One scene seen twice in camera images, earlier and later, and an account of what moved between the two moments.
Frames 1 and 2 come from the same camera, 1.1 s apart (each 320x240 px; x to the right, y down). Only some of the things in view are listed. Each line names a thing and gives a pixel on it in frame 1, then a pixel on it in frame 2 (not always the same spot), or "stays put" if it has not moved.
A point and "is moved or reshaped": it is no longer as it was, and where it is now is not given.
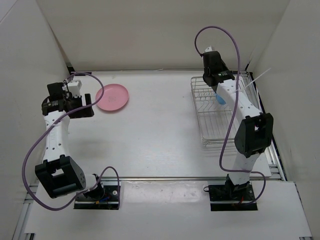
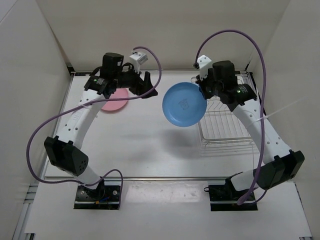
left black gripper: (86, 112) to (140, 86)
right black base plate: (232, 197) stays put
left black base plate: (110, 200) stays put
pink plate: (115, 97) stays put
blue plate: (220, 99) is moved or reshaped
